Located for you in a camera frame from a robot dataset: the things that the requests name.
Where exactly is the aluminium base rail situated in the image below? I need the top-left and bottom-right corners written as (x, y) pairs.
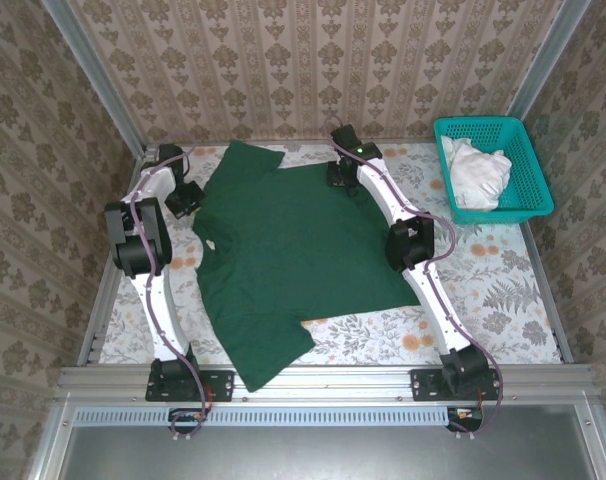
top-left (55, 364), bottom-right (597, 404)

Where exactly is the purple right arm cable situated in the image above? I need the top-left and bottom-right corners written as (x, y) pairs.
top-left (322, 115), bottom-right (507, 441)

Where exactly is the teal plastic basket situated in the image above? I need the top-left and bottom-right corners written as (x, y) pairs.
top-left (433, 116), bottom-right (556, 225)

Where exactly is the slotted white cable duct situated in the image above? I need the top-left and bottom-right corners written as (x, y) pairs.
top-left (75, 405), bottom-right (452, 427)

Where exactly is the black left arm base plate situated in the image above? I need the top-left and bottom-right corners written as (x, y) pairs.
top-left (145, 369), bottom-right (235, 403)

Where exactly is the aluminium frame post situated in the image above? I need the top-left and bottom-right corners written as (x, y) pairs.
top-left (40, 0), bottom-right (149, 159)
top-left (505, 0), bottom-right (594, 121)

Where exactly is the aluminium side rail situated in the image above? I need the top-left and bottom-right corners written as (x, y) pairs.
top-left (520, 219), bottom-right (575, 365)
top-left (76, 147), bottom-right (157, 367)

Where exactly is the white t-shirt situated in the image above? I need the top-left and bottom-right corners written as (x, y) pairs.
top-left (440, 134), bottom-right (513, 212)

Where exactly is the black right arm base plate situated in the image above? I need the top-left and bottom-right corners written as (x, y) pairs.
top-left (410, 368), bottom-right (504, 403)

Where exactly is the steel sheet panel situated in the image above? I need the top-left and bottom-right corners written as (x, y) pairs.
top-left (32, 405), bottom-right (606, 480)

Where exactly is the floral print tablecloth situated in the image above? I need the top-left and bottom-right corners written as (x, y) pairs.
top-left (98, 142), bottom-right (564, 366)

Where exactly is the green t-shirt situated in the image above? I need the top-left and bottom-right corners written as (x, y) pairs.
top-left (190, 139), bottom-right (424, 394)

